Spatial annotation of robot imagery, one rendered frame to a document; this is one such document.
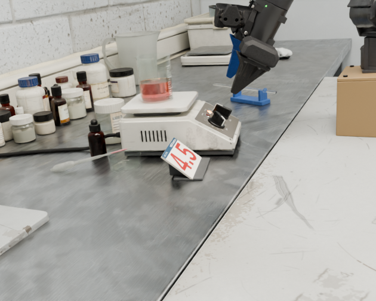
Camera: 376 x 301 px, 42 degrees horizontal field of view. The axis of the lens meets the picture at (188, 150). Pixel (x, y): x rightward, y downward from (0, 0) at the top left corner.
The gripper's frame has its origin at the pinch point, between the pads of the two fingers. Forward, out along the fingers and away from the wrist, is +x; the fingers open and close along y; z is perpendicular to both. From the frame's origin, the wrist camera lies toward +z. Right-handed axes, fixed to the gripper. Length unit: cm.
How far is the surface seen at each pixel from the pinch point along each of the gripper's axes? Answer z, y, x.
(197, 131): 3.4, 8.5, 10.9
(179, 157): 5.4, 14.9, 13.7
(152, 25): 14, -104, 21
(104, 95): 20, -36, 29
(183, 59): 0, -85, 23
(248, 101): -11.2, -24.5, 11.4
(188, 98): 5.9, 1.0, 8.5
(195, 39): -4, -108, 20
